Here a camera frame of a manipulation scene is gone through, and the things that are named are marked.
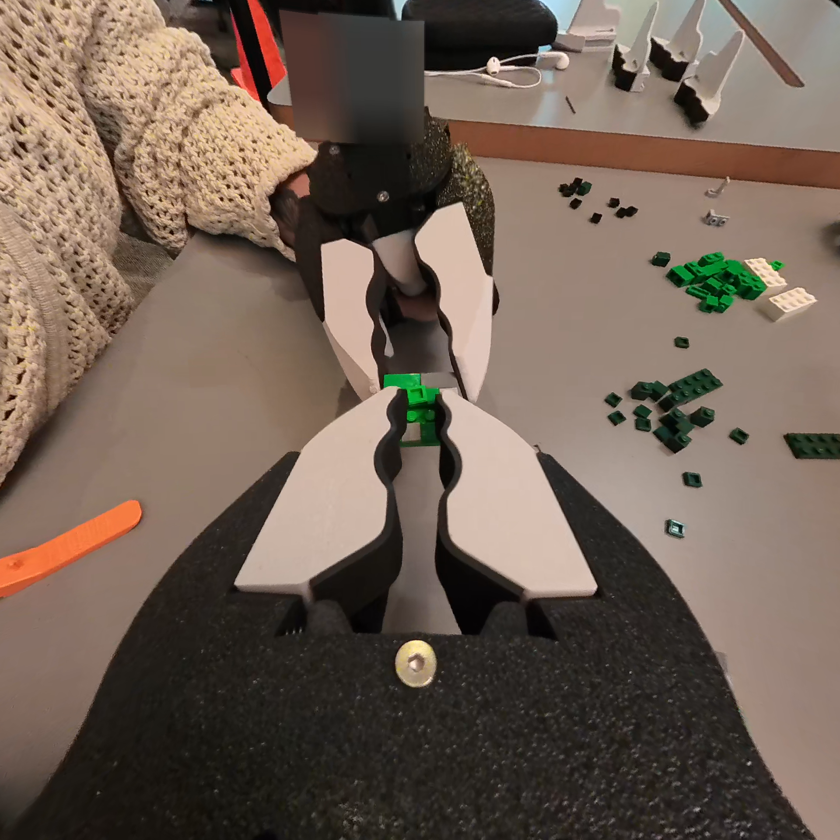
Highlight bright green lego base plate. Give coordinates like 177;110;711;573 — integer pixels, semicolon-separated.
382;371;460;449

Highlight person's left forearm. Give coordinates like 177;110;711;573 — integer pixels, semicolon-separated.
82;0;320;261

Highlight orange brick separator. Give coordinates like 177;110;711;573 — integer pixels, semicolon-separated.
0;499;143;599

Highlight white cable with plug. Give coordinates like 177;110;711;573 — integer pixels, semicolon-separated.
424;50;571;90

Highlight small grey lego parts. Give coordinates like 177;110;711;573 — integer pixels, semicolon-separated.
703;175;731;228

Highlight black mesh chair back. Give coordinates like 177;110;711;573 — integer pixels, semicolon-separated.
401;0;559;70

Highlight white lego brick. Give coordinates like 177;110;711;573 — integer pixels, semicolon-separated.
743;256;789;297
766;286;819;323

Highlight dark green lego plate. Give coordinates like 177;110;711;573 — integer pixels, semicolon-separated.
784;431;840;461

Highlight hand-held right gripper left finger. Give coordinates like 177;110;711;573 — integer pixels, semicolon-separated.
234;387;404;634

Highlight person's left arm, knit sleeve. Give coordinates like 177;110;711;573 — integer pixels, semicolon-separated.
0;0;142;488

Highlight group of black lego pieces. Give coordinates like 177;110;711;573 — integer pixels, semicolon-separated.
557;176;639;226

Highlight black monitor on stand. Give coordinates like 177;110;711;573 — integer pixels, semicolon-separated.
228;0;291;104

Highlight pile of bright green lego bricks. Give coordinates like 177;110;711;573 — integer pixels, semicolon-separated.
650;251;786;315

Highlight person's left hand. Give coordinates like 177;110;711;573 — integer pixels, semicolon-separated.
392;294;441;324

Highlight spare white gripper finger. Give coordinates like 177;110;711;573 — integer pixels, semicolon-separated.
567;0;622;53
674;29;746;126
649;0;709;84
611;2;660;93

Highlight pile of dark green lego pieces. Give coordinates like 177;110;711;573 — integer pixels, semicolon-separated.
603;335;751;541

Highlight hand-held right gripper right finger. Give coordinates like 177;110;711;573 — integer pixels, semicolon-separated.
434;390;599;636

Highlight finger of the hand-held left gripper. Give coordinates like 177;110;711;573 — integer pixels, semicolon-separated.
319;238;396;403
413;202;495;404

